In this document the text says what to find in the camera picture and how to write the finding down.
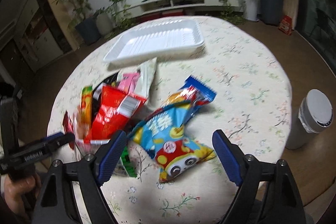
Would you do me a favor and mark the green sunflower seed packet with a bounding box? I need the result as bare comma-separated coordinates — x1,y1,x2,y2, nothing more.
113,146,137,178

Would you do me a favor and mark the red snack bag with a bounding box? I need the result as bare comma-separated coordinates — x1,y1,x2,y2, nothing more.
84,86,147,143

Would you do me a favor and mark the blue panda snack bag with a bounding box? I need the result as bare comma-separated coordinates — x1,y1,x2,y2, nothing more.
129,76,216,183

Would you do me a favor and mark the yellow green candy packet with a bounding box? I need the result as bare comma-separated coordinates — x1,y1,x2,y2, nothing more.
75,86,93,139

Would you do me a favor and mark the black snack packet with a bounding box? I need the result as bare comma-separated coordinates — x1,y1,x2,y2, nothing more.
92,73,119,119

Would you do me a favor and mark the pink wafer bar packet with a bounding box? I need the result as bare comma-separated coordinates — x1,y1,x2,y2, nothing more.
117,72,140,93

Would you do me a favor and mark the white snack packet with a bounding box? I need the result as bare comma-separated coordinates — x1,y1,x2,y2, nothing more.
134,57,157,113

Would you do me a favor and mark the small red white packet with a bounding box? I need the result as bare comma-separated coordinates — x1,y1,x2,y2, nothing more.
62,111,74,136

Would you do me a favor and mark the person's left hand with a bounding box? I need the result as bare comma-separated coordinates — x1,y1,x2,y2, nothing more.
4,173,42,219

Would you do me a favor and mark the white cylindrical bin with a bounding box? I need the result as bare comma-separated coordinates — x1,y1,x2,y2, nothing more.
285,89,333,150

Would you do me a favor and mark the wooden display cabinet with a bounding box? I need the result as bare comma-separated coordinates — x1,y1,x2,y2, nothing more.
14,0,72,71

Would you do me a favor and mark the left plant dark pot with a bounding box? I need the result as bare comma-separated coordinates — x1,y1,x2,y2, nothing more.
53,0,102,46

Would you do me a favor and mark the white foam tray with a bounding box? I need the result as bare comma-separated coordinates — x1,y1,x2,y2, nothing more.
103,19,205,65

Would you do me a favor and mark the left plant white pot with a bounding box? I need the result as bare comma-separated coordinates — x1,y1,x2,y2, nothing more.
93,0,132,37

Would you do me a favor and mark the red gift box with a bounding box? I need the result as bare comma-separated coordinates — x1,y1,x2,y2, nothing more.
278,15,293,35

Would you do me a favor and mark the white tv console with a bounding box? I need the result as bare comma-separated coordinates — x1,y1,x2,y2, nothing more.
125,0,243,18

